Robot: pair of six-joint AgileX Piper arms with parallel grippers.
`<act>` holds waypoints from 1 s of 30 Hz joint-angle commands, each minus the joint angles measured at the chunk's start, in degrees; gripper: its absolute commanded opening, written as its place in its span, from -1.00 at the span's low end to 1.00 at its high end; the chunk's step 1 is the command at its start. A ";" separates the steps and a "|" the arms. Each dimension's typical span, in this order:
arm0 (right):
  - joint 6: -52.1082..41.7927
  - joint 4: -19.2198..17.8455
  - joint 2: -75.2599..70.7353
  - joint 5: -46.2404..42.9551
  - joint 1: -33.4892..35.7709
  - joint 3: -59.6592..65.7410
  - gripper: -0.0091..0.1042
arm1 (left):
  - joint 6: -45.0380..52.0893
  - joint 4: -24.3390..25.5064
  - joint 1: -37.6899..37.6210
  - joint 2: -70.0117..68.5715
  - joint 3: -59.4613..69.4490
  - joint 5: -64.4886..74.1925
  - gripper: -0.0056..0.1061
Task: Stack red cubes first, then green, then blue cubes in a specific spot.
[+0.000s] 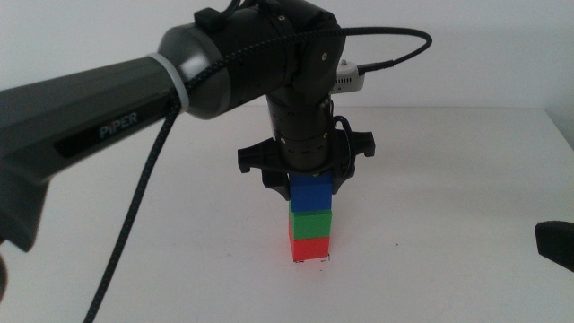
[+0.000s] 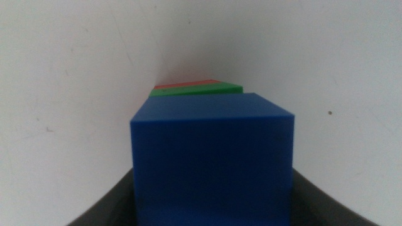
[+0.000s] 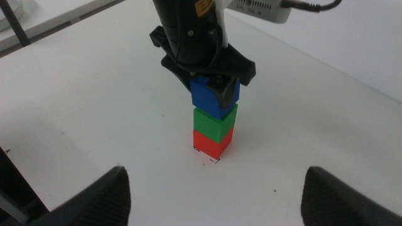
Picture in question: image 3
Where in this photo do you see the red cube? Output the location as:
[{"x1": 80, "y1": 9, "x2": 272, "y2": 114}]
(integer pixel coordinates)
[{"x1": 192, "y1": 125, "x2": 235, "y2": 160}]

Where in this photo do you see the black slanted bar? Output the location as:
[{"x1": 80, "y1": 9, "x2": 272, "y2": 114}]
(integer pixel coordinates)
[{"x1": 0, "y1": 0, "x2": 31, "y2": 48}]

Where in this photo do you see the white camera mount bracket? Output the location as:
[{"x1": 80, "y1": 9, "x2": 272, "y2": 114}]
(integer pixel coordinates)
[{"x1": 214, "y1": 0, "x2": 229, "y2": 48}]

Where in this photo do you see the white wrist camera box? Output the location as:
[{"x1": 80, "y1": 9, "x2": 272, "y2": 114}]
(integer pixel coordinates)
[{"x1": 226, "y1": 0, "x2": 293, "y2": 24}]

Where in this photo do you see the white round dish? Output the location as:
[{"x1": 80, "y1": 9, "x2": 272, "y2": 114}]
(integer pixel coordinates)
[{"x1": 0, "y1": 0, "x2": 24, "y2": 32}]

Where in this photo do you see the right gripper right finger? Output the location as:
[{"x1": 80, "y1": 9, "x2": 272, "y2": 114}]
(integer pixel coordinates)
[{"x1": 300, "y1": 166, "x2": 402, "y2": 226}]

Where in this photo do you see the black camera cable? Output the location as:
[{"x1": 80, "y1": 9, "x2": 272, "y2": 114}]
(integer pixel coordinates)
[{"x1": 280, "y1": 0, "x2": 343, "y2": 13}]

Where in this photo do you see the white side table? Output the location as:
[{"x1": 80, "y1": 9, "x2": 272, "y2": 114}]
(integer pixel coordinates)
[{"x1": 0, "y1": 0, "x2": 126, "y2": 53}]

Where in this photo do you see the black stand structure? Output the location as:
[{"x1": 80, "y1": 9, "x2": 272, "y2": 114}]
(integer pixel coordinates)
[{"x1": 0, "y1": 146, "x2": 50, "y2": 226}]

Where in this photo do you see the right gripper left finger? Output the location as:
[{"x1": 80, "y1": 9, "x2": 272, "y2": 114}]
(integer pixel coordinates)
[{"x1": 28, "y1": 166, "x2": 131, "y2": 226}]

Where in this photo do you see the blue cube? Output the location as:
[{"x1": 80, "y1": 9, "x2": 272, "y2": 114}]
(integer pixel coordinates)
[{"x1": 190, "y1": 76, "x2": 241, "y2": 121}]

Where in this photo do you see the green cube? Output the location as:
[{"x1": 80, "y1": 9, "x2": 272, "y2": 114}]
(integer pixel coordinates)
[{"x1": 193, "y1": 103, "x2": 239, "y2": 144}]

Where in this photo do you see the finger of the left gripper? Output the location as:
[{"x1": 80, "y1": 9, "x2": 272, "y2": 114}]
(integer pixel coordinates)
[
  {"x1": 171, "y1": 70, "x2": 192, "y2": 92},
  {"x1": 209, "y1": 77, "x2": 239, "y2": 109}
]

